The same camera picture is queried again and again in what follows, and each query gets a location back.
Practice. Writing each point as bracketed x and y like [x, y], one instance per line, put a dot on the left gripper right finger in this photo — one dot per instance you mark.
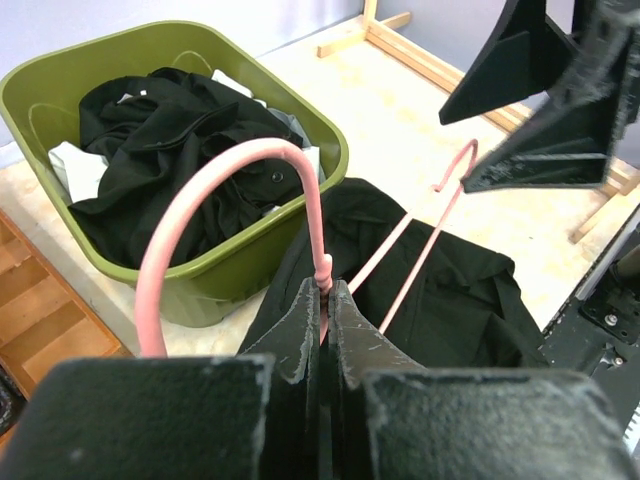
[393, 418]

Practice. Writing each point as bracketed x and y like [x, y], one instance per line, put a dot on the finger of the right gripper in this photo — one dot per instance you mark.
[570, 140]
[525, 54]

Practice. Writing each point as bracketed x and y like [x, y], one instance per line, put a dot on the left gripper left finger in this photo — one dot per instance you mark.
[250, 416]

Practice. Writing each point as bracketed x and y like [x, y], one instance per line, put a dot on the black shirt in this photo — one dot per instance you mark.
[464, 309]
[156, 131]

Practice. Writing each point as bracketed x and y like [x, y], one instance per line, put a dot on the wooden clothes rack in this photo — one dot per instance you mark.
[384, 35]

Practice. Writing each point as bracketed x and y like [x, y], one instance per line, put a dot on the orange wooden compartment tray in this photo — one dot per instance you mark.
[44, 321]

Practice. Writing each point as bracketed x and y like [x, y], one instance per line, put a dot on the green plastic basket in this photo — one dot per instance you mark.
[39, 104]

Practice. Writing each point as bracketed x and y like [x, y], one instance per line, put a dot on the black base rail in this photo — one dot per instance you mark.
[596, 330]

